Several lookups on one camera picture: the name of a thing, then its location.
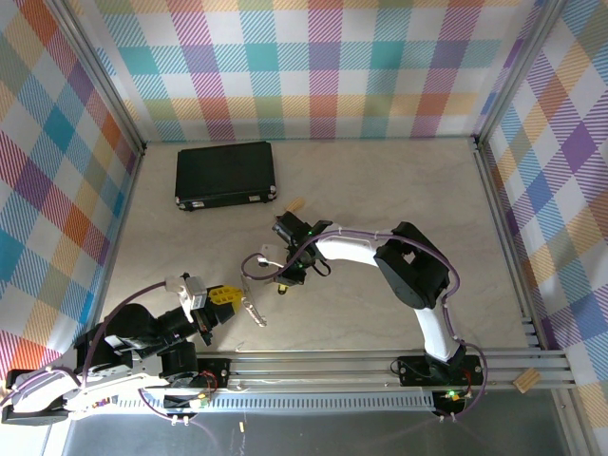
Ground ribbed wooden block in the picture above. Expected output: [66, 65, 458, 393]
[514, 368, 542, 394]

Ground black hard case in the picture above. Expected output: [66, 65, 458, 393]
[174, 141, 279, 213]

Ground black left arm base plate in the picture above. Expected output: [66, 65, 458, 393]
[189, 356, 233, 390]

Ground aluminium table edge rail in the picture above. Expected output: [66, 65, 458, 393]
[84, 144, 147, 356]
[472, 137, 545, 355]

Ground grey slotted cable duct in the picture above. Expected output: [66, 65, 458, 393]
[111, 391, 436, 413]

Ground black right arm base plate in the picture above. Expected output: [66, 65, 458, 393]
[396, 354, 481, 387]

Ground aluminium frame post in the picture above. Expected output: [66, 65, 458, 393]
[49, 0, 147, 157]
[472, 0, 571, 148]

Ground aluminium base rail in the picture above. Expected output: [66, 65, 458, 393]
[55, 350, 576, 395]

